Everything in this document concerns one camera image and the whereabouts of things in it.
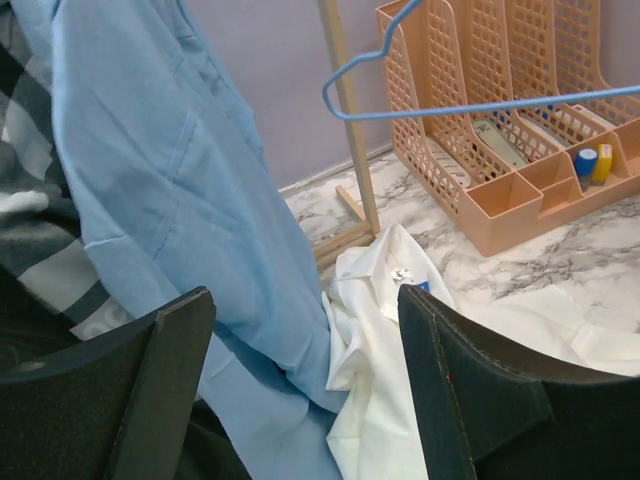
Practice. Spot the orange file organizer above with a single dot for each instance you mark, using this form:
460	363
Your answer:
486	118

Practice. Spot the wooden clothes rack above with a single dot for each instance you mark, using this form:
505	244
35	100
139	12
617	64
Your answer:
366	211

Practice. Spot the white shirt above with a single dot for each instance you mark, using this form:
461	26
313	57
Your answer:
375	435

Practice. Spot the blue stamp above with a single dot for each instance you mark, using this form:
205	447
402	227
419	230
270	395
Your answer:
584	164

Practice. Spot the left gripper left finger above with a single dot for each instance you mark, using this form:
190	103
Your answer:
114	407

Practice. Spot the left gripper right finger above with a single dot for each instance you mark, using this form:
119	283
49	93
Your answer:
488	407

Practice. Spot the black pinstripe shirt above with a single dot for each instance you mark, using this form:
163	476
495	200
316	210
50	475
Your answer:
207	452

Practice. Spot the light blue shirt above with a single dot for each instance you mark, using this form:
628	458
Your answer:
166	169

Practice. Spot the grey plaid shirt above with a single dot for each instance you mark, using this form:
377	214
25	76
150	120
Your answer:
48	285

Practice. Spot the yellow stamp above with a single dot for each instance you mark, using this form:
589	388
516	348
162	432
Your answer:
603	164

